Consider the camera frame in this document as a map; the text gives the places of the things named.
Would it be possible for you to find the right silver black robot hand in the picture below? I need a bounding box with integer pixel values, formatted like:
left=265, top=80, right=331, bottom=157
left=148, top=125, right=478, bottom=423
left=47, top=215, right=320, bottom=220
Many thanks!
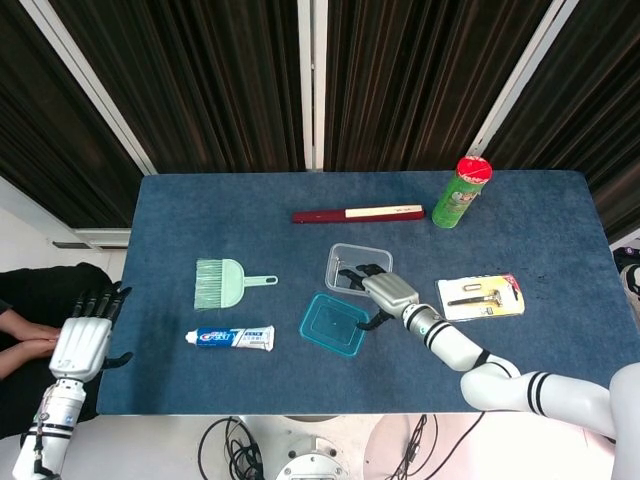
left=338, top=261, right=421, bottom=332

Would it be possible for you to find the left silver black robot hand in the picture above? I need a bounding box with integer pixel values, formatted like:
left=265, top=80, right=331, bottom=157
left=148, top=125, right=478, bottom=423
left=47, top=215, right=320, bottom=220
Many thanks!
left=48, top=281, right=135, bottom=384

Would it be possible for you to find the clear plastic food container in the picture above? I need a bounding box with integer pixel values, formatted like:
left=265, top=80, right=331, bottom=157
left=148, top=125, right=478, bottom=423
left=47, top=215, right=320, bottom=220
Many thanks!
left=325, top=242, right=394, bottom=297

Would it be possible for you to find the blue translucent plastic lid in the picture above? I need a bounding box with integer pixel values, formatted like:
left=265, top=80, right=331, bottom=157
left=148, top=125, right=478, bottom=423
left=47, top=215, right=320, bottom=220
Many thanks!
left=298, top=292, right=372, bottom=358

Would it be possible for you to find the silver robot base flange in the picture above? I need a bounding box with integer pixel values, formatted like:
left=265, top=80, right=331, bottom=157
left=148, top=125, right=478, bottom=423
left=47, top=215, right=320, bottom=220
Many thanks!
left=274, top=434, right=349, bottom=480

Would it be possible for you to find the green can with red lid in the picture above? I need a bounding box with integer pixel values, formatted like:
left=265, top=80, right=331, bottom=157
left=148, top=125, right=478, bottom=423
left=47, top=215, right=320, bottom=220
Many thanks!
left=431, top=155, right=494, bottom=230

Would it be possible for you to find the person in black clothing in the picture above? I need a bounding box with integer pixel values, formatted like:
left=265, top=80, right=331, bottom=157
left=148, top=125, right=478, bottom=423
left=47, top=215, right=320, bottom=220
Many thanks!
left=0, top=263, right=121, bottom=436

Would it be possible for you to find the razor in blister pack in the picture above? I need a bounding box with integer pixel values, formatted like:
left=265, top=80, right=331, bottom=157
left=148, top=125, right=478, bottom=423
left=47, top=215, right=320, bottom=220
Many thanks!
left=436, top=272, right=527, bottom=322

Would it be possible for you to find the dark red folded fan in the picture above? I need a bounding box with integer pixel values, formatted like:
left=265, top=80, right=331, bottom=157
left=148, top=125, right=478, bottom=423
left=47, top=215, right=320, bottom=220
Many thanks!
left=291, top=202, right=426, bottom=226

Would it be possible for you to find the green mini brush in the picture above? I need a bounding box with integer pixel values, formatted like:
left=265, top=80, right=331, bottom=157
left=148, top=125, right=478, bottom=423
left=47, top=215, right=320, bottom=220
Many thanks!
left=193, top=258, right=225, bottom=312

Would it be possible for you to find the white blue toothpaste tube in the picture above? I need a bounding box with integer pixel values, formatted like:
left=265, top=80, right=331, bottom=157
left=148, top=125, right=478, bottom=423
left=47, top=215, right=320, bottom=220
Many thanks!
left=184, top=324, right=276, bottom=354

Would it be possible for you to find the blue table mat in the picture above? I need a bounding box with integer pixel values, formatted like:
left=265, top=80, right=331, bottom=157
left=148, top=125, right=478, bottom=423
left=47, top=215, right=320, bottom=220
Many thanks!
left=94, top=169, right=640, bottom=416

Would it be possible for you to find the dark pleated curtain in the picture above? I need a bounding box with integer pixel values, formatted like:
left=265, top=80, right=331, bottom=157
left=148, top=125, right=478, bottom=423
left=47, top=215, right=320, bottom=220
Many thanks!
left=484, top=0, right=640, bottom=246
left=323, top=0, right=554, bottom=172
left=49, top=0, right=307, bottom=175
left=0, top=0, right=145, bottom=229

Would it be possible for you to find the purple black device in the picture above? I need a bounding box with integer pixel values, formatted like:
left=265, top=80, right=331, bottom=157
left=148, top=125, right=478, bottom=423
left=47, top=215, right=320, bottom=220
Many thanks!
left=613, top=244, right=640, bottom=301

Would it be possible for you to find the thin black cable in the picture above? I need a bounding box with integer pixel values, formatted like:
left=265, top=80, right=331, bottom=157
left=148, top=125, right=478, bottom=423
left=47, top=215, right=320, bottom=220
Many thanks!
left=392, top=413, right=441, bottom=480

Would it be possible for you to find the black cable bundle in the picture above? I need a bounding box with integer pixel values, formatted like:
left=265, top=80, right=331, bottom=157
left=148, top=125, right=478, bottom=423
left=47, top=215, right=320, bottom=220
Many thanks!
left=198, top=415, right=265, bottom=480

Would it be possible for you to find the white window frame post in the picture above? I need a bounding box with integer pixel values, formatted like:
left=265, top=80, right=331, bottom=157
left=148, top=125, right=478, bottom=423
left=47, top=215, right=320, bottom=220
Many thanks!
left=467, top=0, right=581, bottom=171
left=19, top=0, right=159, bottom=176
left=297, top=0, right=327, bottom=172

